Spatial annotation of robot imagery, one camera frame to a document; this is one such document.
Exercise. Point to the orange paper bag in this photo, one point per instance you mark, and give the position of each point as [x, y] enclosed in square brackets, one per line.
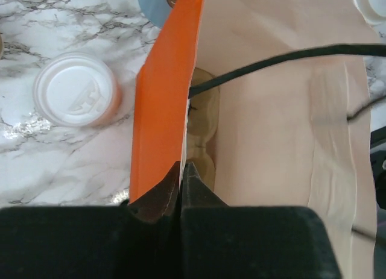
[282, 136]

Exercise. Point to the separated brown pulp carrier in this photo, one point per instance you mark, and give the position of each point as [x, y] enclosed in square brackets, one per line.
[203, 113]

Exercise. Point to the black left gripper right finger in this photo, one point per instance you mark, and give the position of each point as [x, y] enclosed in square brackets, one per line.
[220, 241]

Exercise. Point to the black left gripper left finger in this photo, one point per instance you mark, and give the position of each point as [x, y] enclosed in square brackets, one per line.
[130, 240]

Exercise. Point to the blue cylindrical sugar container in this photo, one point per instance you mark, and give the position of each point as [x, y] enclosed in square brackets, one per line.
[157, 11]

